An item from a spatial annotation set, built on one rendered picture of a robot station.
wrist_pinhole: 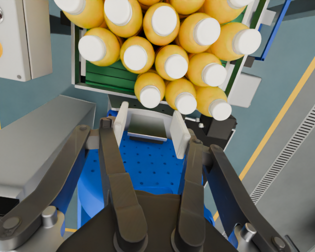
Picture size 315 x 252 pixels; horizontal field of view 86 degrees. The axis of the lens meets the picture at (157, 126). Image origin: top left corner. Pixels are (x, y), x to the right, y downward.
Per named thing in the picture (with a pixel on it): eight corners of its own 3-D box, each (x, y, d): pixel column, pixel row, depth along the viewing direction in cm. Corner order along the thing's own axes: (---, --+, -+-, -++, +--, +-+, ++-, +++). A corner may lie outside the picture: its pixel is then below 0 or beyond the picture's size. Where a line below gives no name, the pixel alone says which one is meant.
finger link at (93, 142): (108, 154, 15) (73, 149, 15) (117, 128, 20) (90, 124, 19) (109, 139, 15) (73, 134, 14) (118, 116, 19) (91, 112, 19)
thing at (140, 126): (130, 120, 53) (126, 140, 42) (132, 113, 52) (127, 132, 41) (161, 125, 54) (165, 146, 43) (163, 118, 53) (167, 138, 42)
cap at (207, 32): (193, 46, 30) (196, 46, 28) (193, 20, 28) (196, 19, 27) (215, 43, 30) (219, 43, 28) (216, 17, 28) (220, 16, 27)
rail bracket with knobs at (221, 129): (191, 121, 57) (199, 135, 48) (197, 101, 54) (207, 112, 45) (218, 125, 59) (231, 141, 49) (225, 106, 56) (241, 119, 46)
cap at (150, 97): (136, 97, 34) (135, 100, 32) (147, 81, 32) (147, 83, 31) (152, 108, 35) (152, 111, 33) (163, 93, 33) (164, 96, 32)
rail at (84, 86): (79, 85, 45) (74, 87, 43) (79, 82, 45) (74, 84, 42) (217, 110, 51) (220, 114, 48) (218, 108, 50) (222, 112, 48)
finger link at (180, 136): (184, 134, 17) (191, 136, 17) (174, 109, 23) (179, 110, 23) (176, 159, 18) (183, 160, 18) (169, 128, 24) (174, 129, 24)
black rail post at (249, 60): (229, 63, 50) (243, 67, 42) (233, 52, 48) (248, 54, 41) (236, 65, 50) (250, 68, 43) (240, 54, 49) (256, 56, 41)
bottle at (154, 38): (176, 27, 44) (193, 16, 28) (160, 50, 47) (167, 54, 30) (154, 7, 42) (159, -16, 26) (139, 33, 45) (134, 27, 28)
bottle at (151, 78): (133, 81, 50) (125, 99, 33) (146, 60, 48) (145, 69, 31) (152, 94, 52) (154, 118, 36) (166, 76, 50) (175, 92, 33)
